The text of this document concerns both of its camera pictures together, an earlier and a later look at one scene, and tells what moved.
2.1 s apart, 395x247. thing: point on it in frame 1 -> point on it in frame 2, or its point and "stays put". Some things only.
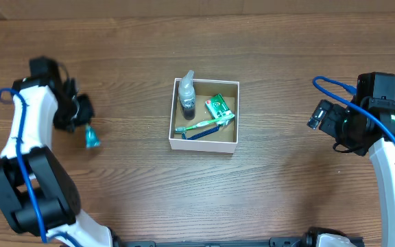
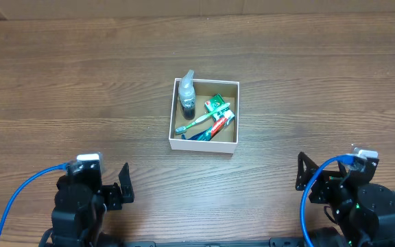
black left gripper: [81, 112] -> [112, 196]
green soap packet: [219, 111] stays put
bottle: [186, 97] stays put
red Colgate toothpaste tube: [92, 140] -> [220, 123]
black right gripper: [326, 119] -> [321, 187]
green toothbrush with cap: [182, 130] -> [182, 130]
